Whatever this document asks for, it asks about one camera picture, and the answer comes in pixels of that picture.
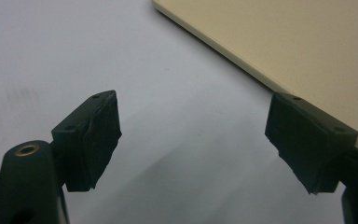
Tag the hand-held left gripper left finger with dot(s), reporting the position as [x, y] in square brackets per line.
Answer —
[88, 140]

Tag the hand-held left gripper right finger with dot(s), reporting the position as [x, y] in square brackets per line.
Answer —
[307, 140]

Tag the white table cover sheet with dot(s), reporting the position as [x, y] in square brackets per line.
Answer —
[167, 124]

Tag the beige plastic tray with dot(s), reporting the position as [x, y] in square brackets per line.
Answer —
[292, 40]

